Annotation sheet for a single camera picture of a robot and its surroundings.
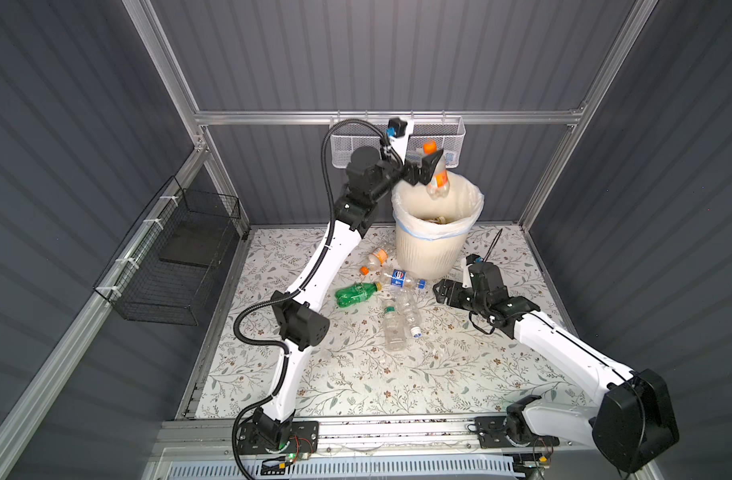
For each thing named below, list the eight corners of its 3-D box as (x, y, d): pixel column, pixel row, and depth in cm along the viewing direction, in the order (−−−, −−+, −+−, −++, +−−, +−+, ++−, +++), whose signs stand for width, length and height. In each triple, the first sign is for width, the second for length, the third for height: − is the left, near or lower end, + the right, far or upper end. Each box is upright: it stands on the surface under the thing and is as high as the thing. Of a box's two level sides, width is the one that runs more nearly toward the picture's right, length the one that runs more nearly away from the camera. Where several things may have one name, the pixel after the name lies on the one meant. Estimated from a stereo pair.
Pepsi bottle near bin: (377, 286, 104) (378, 277, 100) (380, 275, 107) (381, 266, 103) (425, 296, 102) (427, 287, 98) (427, 284, 105) (429, 275, 100)
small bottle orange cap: (364, 276, 107) (363, 268, 103) (357, 269, 109) (357, 261, 105) (389, 262, 111) (389, 253, 107) (382, 255, 113) (382, 246, 109)
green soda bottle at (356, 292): (337, 308, 98) (336, 303, 96) (333, 294, 102) (332, 289, 99) (383, 294, 102) (383, 289, 99) (377, 282, 105) (377, 276, 102)
